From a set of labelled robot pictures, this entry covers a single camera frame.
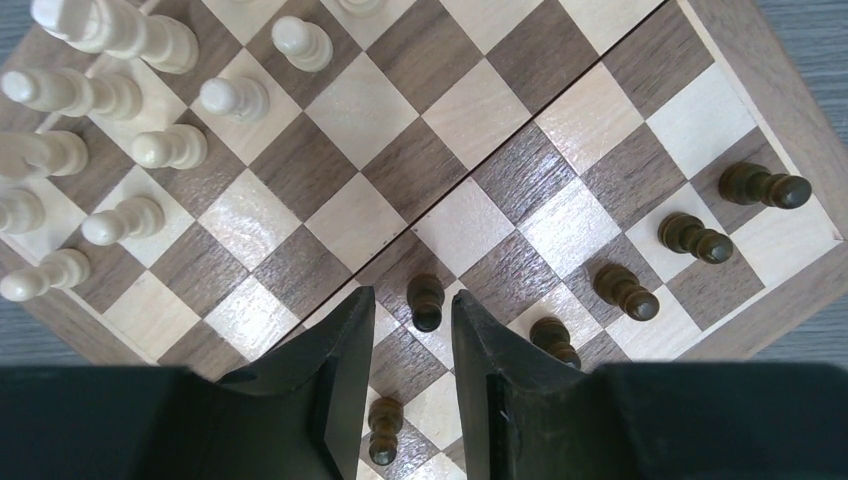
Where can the wooden chessboard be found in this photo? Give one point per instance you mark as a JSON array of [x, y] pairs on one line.
[[511, 148]]

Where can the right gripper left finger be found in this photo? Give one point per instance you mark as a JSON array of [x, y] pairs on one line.
[[295, 413]]

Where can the dark chess piece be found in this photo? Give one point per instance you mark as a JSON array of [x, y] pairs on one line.
[[747, 183], [425, 296], [683, 233], [385, 420], [616, 285], [551, 335]]

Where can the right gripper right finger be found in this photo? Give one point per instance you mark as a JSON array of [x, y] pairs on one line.
[[527, 415]]

